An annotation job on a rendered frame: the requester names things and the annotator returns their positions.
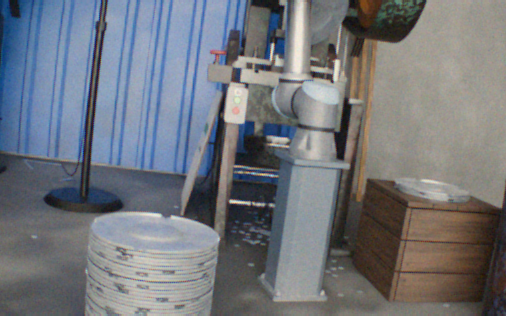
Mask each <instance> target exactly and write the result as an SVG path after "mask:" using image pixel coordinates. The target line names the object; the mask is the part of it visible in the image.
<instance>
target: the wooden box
mask: <svg viewBox="0 0 506 316"><path fill-rule="evenodd" d="M367 183H368V184H366V189H365V196H364V201H363V207H362V213H361V216H360V220H359V226H358V232H357V238H356V244H355V250H354V256H353V262H352V264H353V265H354V266H355V267H357V269H358V270H359V271H360V272H361V273H362V274H363V276H365V277H366V279H367V280H368V281H369V282H370V283H371V284H373V285H374V287H375V288H376V289H377V290H378V291H379V292H381V293H382V296H383V297H384V298H385V299H387V300H388V301H390V302H393V301H394V302H398V301H401V302H457V303H458V302H482V296H483V293H484V290H485V287H486V283H487V279H488V274H487V273H489V270H490V265H491V261H492V256H493V252H494V246H495V245H494V244H495V242H496V237H497V233H496V230H497V229H498V228H499V222H500V216H501V215H500V214H501V210H502V209H500V208H498V207H496V206H495V205H492V204H488V203H487V202H484V201H483V200H480V199H478V198H477V197H473V196H471V197H470V200H469V201H465V202H459V203H456V202H446V201H440V200H435V199H430V198H421V197H417V196H414V195H410V194H407V193H405V192H402V191H400V190H398V189H396V188H395V181H388V180H379V179H370V178H367ZM498 213H499V214H498ZM398 271H399V272H398Z"/></svg>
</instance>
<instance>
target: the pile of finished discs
mask: <svg viewBox="0 0 506 316"><path fill-rule="evenodd" d="M395 188H396V189H398V190H400V191H402V192H405V193H407V194H410V195H414V196H417V197H421V198H430V199H435V200H440V201H446V202H456V203H459V202H465V201H469V200H470V197H471V192H470V191H469V190H468V192H467V191H465V189H464V188H462V187H460V188H459V187H457V186H453V185H450V184H446V183H442V182H437V181H432V180H426V179H422V180H419V181H418V180H416V179H410V178H398V179H396V180H395ZM447 200H449V201H447Z"/></svg>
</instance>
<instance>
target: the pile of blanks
mask: <svg viewBox="0 0 506 316"><path fill-rule="evenodd" d="M89 232H90V235H89V244H88V248H89V249H88V255H87V260H88V265H87V266H86V272H87V284H86V288H87V290H86V297H85V303H86V308H85V316H210V310H211V304H212V296H213V290H214V277H215V267H216V263H217V256H218V246H219V245H218V244H217V245H216V246H215V247H213V248H212V249H209V250H207V251H201V252H196V253H189V254H175V255H162V254H159V253H148V252H141V251H140V250H138V251H134V250H128V249H124V248H120V247H117V246H113V245H111V244H108V243H106V242H103V241H101V240H100V239H98V238H97V237H95V236H94V235H93V234H92V233H91V231H90V229H89Z"/></svg>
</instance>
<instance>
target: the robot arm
mask: <svg viewBox="0 0 506 316"><path fill-rule="evenodd" d="M286 1H287V8H286V25H285V39H286V43H285V61H284V73H283V74H282V75H281V76H280V77H279V84H277V85H276V87H275V88H274V90H273V92H272V103H273V106H274V108H275V110H276V111H277V112H278V113H279V114H281V115H283V116H285V117H287V118H291V119H298V127H297V132H296V134H295V136H294V138H293V140H292V142H291V144H290V146H289V151H288V154H289V155H291V156H294V157H298V158H302V159H308V160H324V161H334V160H336V148H335V142H334V129H335V122H336V116H337V109H338V104H339V101H340V100H339V95H340V93H339V90H338V88H336V87H334V86H331V85H328V84H323V83H319V82H314V79H313V78H312V76H311V75H310V73H309V72H310V56H311V40H312V31H311V24H312V8H313V2H314V0H286Z"/></svg>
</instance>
